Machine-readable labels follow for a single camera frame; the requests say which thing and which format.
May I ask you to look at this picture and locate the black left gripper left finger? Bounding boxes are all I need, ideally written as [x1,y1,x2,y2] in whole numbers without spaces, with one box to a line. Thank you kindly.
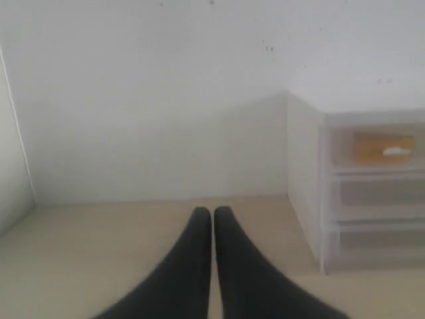
[97,207,212,319]

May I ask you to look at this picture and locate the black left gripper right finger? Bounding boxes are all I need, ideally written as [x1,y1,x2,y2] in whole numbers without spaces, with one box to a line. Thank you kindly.
[214,206,348,319]

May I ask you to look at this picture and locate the yellow cheese wedge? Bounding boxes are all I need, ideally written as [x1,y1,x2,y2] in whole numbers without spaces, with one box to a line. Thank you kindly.
[353,133,415,165]

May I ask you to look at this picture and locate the bottom wide translucent drawer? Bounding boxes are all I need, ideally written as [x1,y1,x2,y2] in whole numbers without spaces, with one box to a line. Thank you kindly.
[332,229,424,263]

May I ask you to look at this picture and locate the wide translucent drawer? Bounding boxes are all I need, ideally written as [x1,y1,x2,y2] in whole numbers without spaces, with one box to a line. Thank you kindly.
[329,175,424,208]
[332,229,424,263]

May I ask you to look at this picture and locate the white translucent drawer cabinet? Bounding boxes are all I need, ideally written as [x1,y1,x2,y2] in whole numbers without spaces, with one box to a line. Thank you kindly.
[287,94,424,274]

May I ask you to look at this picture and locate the middle wide translucent drawer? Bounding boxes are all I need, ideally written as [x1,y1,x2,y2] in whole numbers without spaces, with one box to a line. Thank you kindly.
[329,175,424,208]

